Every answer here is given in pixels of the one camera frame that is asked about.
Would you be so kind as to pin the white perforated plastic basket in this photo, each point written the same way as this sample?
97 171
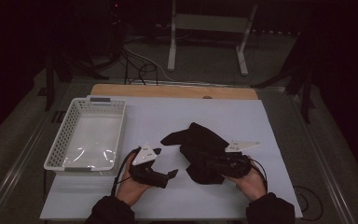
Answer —
90 137

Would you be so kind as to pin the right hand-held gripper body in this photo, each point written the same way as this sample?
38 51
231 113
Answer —
236 166

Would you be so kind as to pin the grey metal stand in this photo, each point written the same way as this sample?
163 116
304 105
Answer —
211 22

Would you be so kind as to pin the person's right hand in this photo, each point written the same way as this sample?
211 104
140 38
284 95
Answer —
253 185

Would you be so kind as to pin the black pants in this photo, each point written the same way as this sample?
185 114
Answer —
202 149

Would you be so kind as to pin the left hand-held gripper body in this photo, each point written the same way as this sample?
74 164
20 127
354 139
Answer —
144 155

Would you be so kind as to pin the dark equipment stand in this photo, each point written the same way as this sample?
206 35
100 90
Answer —
115 18

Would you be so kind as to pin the white table mat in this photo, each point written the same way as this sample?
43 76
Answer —
167 118

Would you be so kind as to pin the black tripod stand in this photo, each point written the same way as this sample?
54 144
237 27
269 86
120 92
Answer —
306 99
49 87

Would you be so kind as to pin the person's left hand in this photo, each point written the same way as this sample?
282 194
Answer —
129 189

